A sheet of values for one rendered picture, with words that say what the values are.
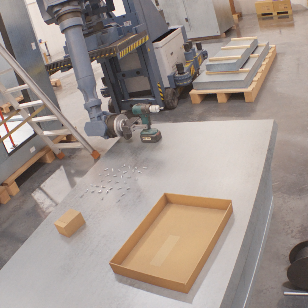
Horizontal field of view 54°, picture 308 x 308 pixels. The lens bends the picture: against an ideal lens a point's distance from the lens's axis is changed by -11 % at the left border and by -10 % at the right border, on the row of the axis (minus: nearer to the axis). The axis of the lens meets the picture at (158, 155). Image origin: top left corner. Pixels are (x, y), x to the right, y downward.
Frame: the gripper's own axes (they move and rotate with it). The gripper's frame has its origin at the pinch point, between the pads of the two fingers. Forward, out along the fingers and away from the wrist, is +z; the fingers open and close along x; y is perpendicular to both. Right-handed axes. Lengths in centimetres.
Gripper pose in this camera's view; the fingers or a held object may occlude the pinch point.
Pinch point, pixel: (146, 124)
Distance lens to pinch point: 197.7
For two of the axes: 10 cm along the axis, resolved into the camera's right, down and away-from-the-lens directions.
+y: -2.5, -8.5, -4.7
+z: 8.6, 0.2, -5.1
